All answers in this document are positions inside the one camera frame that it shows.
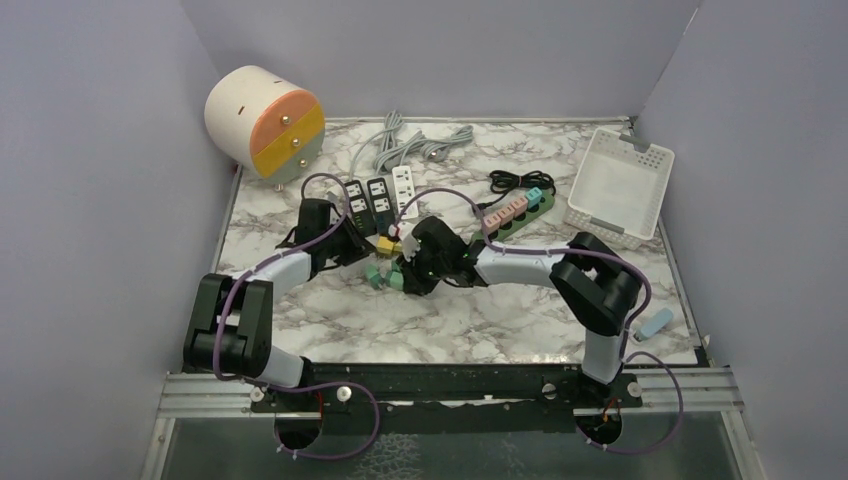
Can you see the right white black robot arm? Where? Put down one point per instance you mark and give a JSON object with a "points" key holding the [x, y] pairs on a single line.
{"points": [[603, 291]]}

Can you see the light blue small device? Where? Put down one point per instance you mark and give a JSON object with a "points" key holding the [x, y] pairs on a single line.
{"points": [[649, 327]]}

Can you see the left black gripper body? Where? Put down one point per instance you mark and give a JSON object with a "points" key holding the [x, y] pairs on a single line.
{"points": [[343, 244]]}

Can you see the cream round drawer cabinet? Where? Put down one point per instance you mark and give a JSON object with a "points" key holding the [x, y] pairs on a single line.
{"points": [[268, 125]]}

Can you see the white plastic basket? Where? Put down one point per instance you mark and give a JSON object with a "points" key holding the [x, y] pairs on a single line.
{"points": [[619, 188]]}

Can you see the green round-socket power strip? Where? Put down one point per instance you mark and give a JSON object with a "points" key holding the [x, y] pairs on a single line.
{"points": [[517, 224]]}

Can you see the white power strip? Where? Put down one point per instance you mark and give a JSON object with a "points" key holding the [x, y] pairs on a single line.
{"points": [[404, 188]]}

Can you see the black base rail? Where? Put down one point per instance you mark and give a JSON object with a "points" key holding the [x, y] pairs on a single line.
{"points": [[360, 399]]}

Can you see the teal usb charger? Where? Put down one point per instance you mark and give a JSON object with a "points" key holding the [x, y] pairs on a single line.
{"points": [[533, 197]]}

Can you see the black power strip blue ports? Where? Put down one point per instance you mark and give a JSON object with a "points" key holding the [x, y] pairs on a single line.
{"points": [[383, 209]]}

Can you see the black power strip green ports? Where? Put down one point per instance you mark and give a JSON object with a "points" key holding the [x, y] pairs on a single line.
{"points": [[361, 212]]}

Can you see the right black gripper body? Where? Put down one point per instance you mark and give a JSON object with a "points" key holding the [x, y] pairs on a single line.
{"points": [[424, 273]]}

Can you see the pink usb charger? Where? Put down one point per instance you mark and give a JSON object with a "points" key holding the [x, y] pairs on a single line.
{"points": [[491, 223], [505, 215], [519, 206]]}

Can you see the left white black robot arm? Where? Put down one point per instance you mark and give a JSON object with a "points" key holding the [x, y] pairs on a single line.
{"points": [[230, 328]]}

